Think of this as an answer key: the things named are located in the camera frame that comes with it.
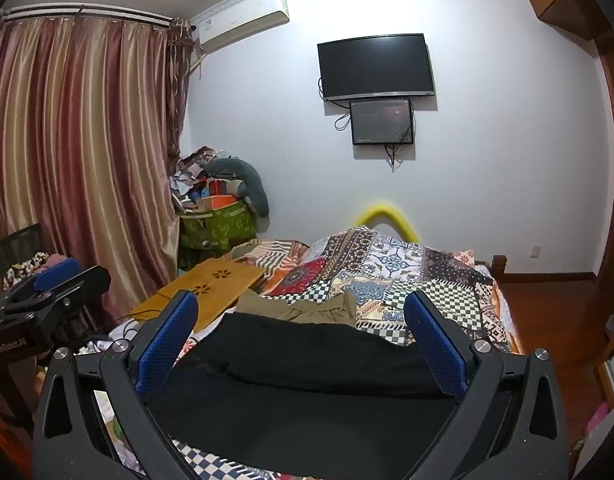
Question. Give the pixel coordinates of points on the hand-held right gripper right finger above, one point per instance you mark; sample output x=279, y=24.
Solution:
x=437, y=345

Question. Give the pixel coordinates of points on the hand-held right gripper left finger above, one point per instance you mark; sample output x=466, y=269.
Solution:
x=167, y=345

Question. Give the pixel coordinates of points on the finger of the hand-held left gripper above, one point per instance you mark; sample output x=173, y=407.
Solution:
x=89, y=280
x=57, y=274

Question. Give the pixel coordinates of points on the black pants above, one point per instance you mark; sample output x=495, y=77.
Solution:
x=312, y=385

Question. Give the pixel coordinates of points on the khaki pants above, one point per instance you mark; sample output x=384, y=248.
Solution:
x=297, y=310

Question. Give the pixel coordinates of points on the pink garment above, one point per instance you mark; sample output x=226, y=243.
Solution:
x=54, y=259

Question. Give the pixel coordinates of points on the black mesh chair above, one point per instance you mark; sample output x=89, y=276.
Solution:
x=17, y=242

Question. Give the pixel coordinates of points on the bamboo lap table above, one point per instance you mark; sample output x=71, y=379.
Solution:
x=212, y=285

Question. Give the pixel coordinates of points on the patchwork printed blanket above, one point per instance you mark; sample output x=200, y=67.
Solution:
x=387, y=260

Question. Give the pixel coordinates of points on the green patterned bag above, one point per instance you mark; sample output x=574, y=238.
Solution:
x=217, y=225

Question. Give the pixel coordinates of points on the orange floral bed sheet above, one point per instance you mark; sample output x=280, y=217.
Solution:
x=272, y=255

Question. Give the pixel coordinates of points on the striped red gold curtain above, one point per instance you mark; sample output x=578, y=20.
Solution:
x=87, y=135

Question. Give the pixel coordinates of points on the green bag with clutter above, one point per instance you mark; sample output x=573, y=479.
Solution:
x=197, y=180

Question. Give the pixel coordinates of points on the yellow foam bed guard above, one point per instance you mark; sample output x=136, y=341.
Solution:
x=382, y=208

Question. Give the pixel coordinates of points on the wooden door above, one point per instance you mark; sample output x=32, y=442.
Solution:
x=612, y=160

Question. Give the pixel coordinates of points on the curtain rod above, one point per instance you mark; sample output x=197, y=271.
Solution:
x=87, y=10

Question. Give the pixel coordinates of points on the white air conditioner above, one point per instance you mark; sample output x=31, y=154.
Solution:
x=242, y=20

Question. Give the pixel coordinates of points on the wooden bed frame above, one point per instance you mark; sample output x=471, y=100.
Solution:
x=499, y=266

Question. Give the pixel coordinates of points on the white wall outlet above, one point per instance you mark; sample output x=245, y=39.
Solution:
x=535, y=251

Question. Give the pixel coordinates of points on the small black wall monitor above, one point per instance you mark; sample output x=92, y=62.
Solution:
x=382, y=122

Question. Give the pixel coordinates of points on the wall-mounted black television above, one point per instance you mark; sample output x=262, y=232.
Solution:
x=374, y=65

